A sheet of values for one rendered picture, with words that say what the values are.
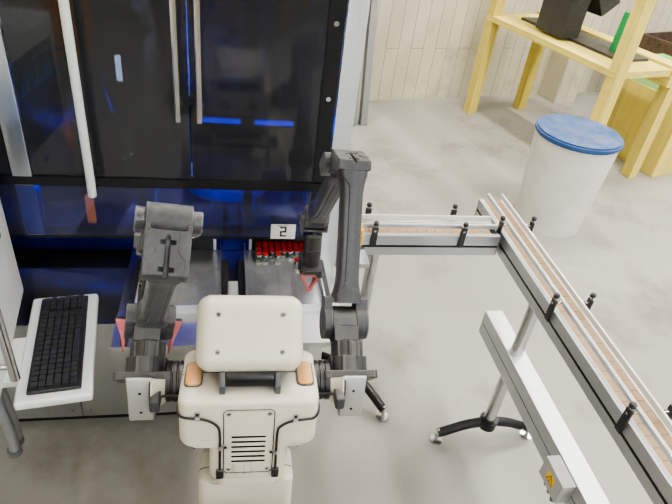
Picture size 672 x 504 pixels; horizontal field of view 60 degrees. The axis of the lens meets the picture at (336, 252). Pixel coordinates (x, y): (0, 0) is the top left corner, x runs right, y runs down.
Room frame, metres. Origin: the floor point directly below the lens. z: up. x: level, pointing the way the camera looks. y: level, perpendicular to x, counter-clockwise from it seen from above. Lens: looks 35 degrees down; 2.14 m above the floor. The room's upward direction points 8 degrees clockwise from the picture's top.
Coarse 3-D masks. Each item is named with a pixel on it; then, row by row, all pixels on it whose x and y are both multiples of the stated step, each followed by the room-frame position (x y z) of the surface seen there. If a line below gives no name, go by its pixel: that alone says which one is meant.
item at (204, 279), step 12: (192, 252) 1.66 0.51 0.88; (204, 252) 1.66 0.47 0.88; (216, 252) 1.67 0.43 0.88; (192, 264) 1.59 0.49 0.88; (204, 264) 1.60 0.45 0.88; (216, 264) 1.61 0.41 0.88; (192, 276) 1.52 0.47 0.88; (204, 276) 1.53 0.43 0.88; (216, 276) 1.54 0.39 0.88; (180, 288) 1.45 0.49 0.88; (192, 288) 1.46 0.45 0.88; (204, 288) 1.47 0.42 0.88; (216, 288) 1.48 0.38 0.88; (180, 300) 1.39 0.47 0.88; (192, 300) 1.40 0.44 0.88; (180, 312) 1.33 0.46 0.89; (192, 312) 1.34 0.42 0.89
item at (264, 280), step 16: (256, 272) 1.59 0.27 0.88; (272, 272) 1.60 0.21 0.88; (288, 272) 1.62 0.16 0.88; (256, 288) 1.51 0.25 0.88; (272, 288) 1.52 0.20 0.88; (288, 288) 1.53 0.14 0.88; (304, 288) 1.54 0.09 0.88; (320, 288) 1.55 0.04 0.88; (304, 304) 1.42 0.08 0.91; (320, 304) 1.43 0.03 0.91
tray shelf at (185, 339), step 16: (224, 256) 1.66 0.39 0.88; (240, 256) 1.67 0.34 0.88; (128, 272) 1.50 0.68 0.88; (128, 288) 1.42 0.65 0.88; (336, 304) 1.48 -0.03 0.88; (192, 320) 1.31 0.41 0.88; (304, 320) 1.38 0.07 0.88; (176, 336) 1.24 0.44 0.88; (192, 336) 1.24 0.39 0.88; (304, 336) 1.31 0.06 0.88; (320, 336) 1.32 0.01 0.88
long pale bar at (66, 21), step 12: (60, 0) 1.46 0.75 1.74; (60, 12) 1.46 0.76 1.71; (72, 36) 1.47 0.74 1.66; (72, 48) 1.46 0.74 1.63; (72, 60) 1.46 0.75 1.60; (72, 72) 1.46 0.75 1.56; (72, 84) 1.46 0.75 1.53; (84, 120) 1.47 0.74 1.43; (84, 132) 1.46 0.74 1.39; (84, 144) 1.46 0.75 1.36; (84, 156) 1.46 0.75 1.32; (84, 168) 1.46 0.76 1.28; (96, 192) 1.47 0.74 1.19
